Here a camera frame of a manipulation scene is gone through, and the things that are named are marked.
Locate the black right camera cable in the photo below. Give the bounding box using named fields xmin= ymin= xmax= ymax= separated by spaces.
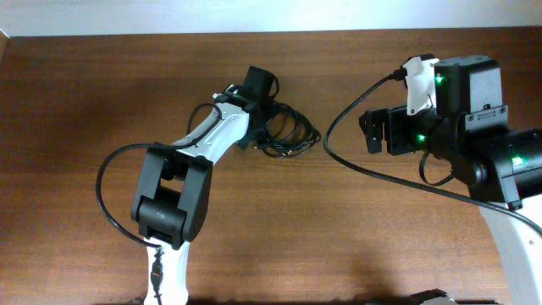
xmin=322 ymin=69 xmax=542 ymax=238

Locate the black camera cable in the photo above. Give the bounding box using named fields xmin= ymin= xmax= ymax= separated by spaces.
xmin=95 ymin=102 xmax=224 ymax=305
xmin=322 ymin=69 xmax=542 ymax=238

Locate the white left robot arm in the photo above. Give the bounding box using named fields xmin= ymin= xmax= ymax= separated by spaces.
xmin=130 ymin=66 xmax=278 ymax=304

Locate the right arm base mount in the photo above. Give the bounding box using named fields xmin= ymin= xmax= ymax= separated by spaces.
xmin=408 ymin=289 xmax=457 ymax=305

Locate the black usb cable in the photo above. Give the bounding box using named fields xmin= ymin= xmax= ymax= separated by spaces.
xmin=253 ymin=75 xmax=322 ymax=159

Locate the black left camera cable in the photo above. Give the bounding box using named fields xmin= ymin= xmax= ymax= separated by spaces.
xmin=95 ymin=102 xmax=224 ymax=305

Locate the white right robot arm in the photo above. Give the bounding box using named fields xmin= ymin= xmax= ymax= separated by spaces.
xmin=359 ymin=54 xmax=541 ymax=304

